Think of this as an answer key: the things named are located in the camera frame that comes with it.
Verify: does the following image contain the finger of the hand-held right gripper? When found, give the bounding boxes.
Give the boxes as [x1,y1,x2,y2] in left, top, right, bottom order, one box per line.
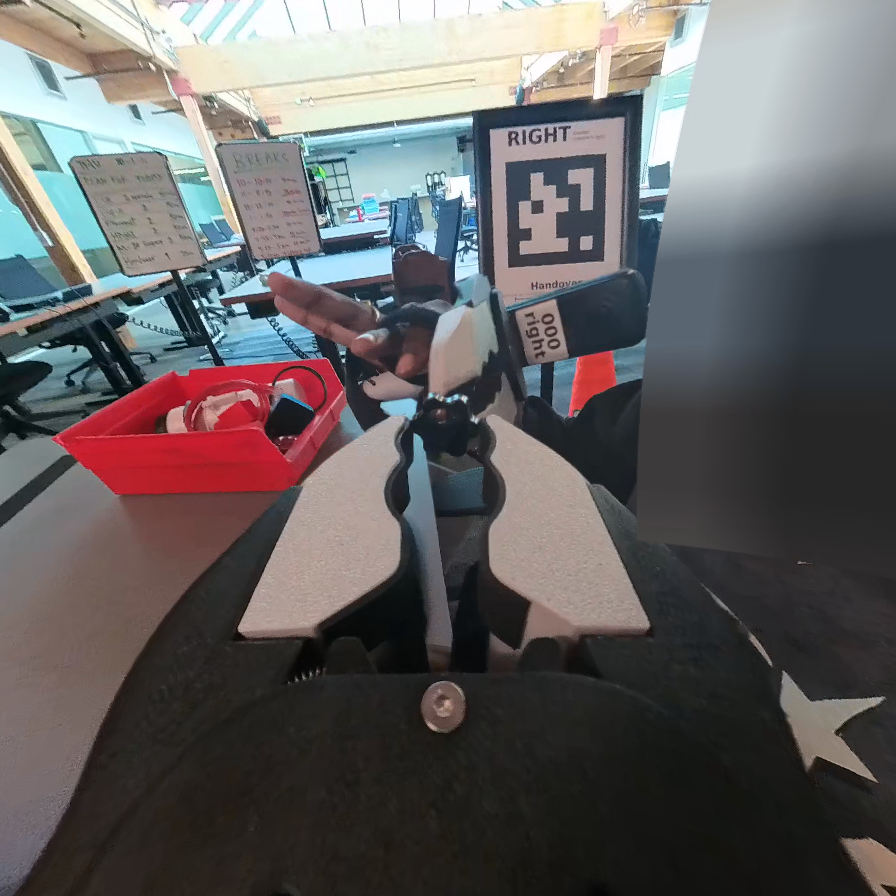
[427,307,506,415]

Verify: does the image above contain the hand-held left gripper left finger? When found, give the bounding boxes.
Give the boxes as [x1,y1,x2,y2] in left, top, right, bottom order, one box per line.
[238,416,414,641]

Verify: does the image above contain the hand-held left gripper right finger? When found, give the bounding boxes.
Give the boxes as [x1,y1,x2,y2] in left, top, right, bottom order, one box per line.
[455,415,652,662]

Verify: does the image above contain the black star knob screw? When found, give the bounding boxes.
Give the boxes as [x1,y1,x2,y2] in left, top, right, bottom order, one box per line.
[408,392,485,457]

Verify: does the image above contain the person's right hand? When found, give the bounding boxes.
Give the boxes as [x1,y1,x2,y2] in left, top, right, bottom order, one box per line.
[268,272,438,380]

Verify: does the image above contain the orange traffic cone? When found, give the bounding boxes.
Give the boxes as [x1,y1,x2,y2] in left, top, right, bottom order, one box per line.
[568,350,617,419]

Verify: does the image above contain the framed tag sign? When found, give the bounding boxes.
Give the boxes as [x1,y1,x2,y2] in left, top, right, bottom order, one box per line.
[472,94,645,309]

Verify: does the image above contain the black office chair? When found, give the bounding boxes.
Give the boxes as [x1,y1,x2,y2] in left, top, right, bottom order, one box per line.
[434,196,466,263]
[0,255,93,312]
[0,360,58,449]
[387,198,424,249]

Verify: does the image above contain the black blue-edged device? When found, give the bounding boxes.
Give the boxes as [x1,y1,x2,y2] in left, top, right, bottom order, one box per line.
[265,394,314,443]

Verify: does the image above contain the grey-topped office desk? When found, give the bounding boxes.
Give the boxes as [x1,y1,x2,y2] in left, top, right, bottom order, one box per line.
[220,245,396,309]

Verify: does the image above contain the clear tubing coil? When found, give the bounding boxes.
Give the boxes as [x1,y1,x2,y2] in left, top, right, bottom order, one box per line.
[183,380,275,431]

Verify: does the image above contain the red plastic bin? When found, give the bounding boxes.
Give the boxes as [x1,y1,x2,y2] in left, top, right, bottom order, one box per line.
[54,358,347,497]

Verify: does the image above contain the black printed sweatshirt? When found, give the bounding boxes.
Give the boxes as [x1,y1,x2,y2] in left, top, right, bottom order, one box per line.
[665,542,896,896]

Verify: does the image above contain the whiteboard on black stand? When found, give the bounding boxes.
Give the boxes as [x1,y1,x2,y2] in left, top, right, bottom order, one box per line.
[69,150,228,368]
[213,140,324,281]

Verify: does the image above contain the brown-edged office desk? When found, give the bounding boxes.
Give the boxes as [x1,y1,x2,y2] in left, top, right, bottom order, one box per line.
[0,245,242,393]

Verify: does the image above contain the wooden support post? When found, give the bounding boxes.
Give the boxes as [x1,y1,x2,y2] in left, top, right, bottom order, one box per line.
[0,119,97,282]

